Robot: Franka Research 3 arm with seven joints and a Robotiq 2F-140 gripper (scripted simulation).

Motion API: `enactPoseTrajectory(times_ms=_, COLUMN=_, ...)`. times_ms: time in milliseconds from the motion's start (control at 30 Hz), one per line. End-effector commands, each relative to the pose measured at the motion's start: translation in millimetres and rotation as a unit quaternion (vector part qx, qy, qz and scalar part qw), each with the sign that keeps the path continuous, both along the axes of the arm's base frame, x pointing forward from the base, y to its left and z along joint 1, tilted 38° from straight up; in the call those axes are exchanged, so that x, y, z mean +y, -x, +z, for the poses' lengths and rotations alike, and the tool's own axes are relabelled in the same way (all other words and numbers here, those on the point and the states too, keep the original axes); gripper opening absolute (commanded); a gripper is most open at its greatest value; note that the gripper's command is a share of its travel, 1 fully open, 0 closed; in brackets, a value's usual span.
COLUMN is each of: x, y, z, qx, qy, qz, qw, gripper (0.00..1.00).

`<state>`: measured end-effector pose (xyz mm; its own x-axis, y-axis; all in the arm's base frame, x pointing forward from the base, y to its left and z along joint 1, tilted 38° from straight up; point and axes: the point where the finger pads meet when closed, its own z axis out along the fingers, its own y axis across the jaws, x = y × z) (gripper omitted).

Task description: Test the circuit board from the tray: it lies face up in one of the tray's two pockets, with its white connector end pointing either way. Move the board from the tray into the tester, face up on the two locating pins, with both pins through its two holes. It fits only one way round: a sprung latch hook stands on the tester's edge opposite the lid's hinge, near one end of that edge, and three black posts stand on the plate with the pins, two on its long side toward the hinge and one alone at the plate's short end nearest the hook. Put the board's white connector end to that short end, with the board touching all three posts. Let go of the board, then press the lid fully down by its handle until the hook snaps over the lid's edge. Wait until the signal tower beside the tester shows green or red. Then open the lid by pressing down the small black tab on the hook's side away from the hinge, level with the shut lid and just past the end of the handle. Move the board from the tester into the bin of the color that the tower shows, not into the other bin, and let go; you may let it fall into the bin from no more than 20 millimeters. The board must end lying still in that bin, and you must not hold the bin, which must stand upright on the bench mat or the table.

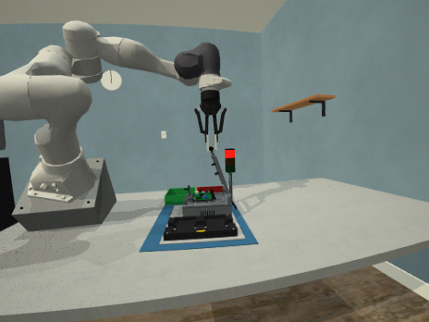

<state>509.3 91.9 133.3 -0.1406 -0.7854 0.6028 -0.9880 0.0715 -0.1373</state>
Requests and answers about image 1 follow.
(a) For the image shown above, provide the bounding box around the green open-top bin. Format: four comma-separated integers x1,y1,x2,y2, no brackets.
165,187,196,205

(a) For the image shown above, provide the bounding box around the red open-top bin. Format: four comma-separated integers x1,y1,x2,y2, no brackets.
197,186,223,192

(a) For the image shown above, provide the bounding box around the green circuit board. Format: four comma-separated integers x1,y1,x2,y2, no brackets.
193,191,212,200

